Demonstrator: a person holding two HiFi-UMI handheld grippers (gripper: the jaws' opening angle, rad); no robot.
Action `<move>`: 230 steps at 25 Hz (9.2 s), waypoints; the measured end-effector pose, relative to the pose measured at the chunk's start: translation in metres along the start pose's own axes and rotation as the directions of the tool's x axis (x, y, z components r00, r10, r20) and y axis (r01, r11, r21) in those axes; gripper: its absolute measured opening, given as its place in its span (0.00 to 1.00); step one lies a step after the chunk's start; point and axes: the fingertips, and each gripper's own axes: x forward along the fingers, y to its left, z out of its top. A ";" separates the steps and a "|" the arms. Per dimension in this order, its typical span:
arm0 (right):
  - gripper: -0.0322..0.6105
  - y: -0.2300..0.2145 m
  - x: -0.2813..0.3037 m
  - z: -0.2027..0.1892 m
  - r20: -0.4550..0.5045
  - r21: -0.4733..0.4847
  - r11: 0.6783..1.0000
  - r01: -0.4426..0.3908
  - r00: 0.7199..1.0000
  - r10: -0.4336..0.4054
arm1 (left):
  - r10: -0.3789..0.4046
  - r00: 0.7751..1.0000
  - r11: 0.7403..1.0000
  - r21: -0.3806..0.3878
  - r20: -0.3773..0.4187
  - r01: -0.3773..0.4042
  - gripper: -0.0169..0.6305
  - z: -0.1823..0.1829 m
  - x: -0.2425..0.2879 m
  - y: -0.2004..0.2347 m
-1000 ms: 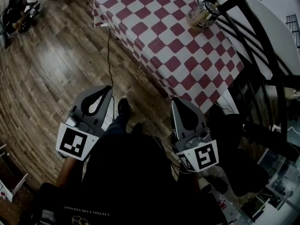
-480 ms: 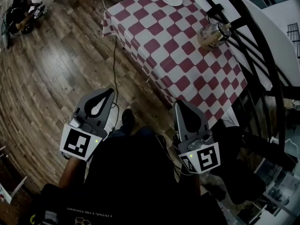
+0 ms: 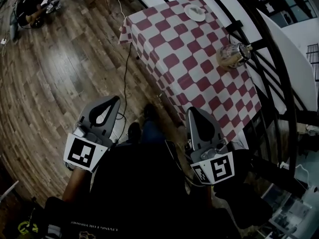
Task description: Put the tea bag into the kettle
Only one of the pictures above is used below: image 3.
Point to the black metal railing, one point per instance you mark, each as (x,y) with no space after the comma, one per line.
(290,96)

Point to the tea bag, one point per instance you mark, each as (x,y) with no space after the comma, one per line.
(197,10)

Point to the red white checkered tablecloth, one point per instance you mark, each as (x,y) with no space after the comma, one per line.
(184,58)

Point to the person's left forearm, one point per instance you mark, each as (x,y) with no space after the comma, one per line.
(76,183)

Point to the white plate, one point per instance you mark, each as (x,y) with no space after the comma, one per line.
(194,17)

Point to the person's black shirt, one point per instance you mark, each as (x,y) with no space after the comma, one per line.
(139,183)

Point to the silver kettle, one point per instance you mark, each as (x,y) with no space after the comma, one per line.
(230,55)

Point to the person's black shoe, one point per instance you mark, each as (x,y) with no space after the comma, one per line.
(149,110)
(134,131)

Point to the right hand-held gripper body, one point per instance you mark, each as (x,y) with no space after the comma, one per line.
(199,123)

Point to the person's blue jeans leg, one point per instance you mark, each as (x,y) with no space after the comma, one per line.
(152,132)

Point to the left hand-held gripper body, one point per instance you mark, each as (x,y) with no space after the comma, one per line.
(99,129)

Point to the white power adapter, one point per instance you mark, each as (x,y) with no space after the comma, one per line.
(3,41)

